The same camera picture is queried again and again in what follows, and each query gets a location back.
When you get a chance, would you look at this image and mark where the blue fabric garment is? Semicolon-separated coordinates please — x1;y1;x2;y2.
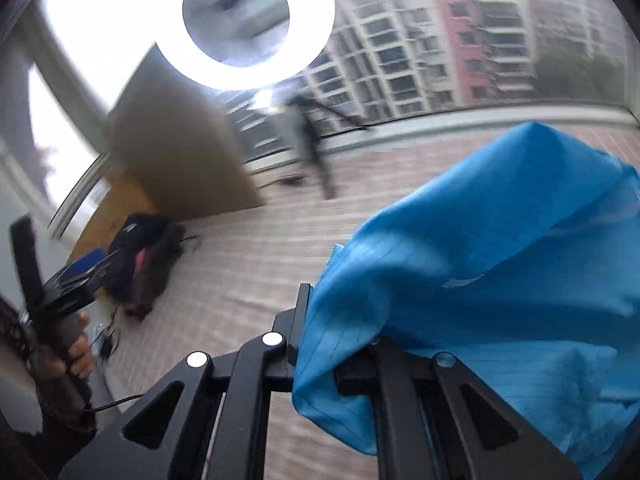
292;122;639;479

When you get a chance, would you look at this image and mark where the person's left hand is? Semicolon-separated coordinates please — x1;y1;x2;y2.
62;311;96;379

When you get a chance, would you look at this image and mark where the black bag on floor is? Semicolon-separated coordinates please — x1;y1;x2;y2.
104;212;186;321

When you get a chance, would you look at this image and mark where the brown wooden cabinet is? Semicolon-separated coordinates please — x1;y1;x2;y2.
70;48;262;259

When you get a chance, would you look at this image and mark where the black tripod stand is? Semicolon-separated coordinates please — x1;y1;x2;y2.
253;93;370;200

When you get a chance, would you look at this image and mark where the black cable on floor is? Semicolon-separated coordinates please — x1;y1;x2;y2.
81;303;147;413

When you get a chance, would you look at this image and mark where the white ring light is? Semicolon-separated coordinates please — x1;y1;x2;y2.
154;0;335;91

